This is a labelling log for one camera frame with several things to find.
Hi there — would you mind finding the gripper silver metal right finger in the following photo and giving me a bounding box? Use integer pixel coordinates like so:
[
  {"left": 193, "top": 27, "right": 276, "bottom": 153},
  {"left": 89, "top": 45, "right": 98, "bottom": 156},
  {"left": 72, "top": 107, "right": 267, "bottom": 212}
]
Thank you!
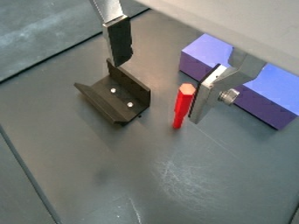
[{"left": 188, "top": 47, "right": 267, "bottom": 123}]

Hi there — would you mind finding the red hexagonal peg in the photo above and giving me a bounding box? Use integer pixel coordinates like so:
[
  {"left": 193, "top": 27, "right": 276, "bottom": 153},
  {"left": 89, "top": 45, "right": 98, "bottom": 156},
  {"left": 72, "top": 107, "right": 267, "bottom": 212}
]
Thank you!
[{"left": 172, "top": 83, "right": 195, "bottom": 129}]

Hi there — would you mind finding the purple block board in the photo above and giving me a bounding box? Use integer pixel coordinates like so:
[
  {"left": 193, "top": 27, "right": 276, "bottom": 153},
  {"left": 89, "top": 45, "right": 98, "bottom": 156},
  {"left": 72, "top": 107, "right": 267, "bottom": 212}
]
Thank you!
[{"left": 179, "top": 34, "right": 299, "bottom": 130}]

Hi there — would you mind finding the black U-shaped holder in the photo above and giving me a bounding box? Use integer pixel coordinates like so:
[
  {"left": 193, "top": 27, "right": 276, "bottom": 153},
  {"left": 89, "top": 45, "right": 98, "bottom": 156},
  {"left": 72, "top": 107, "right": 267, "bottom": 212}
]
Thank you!
[{"left": 73, "top": 59, "right": 151, "bottom": 126}]

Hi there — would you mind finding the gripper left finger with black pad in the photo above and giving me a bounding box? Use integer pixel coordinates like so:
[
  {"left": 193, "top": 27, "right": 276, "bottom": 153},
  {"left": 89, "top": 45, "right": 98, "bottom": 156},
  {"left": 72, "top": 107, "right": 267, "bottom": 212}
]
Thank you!
[{"left": 89, "top": 0, "right": 133, "bottom": 67}]

